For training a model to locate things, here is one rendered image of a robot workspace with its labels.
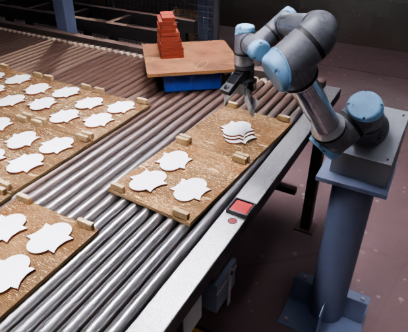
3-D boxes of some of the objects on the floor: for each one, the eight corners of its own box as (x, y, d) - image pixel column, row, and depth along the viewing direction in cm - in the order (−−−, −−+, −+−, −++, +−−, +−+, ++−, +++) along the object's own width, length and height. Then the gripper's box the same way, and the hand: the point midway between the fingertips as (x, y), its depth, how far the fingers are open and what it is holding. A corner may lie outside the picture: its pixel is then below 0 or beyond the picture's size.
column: (370, 298, 227) (414, 159, 180) (354, 356, 199) (401, 208, 152) (300, 272, 243) (324, 137, 195) (276, 323, 215) (297, 179, 168)
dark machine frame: (198, 143, 364) (197, 20, 309) (174, 165, 336) (168, 33, 281) (-32, 80, 485) (-62, -18, 430) (-64, 91, 457) (-101, -11, 401)
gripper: (271, 67, 167) (267, 113, 178) (231, 55, 179) (230, 100, 189) (258, 73, 162) (254, 120, 173) (218, 60, 173) (217, 106, 184)
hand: (237, 112), depth 179 cm, fingers open, 14 cm apart
